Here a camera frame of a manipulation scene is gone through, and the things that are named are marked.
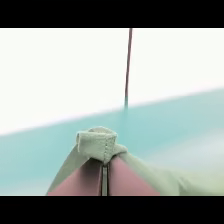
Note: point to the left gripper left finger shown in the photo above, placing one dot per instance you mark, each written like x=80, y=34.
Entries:
x=81, y=182

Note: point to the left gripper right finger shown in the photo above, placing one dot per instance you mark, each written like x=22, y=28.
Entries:
x=128, y=181

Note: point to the pale green garment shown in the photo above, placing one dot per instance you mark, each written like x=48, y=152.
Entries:
x=96, y=143

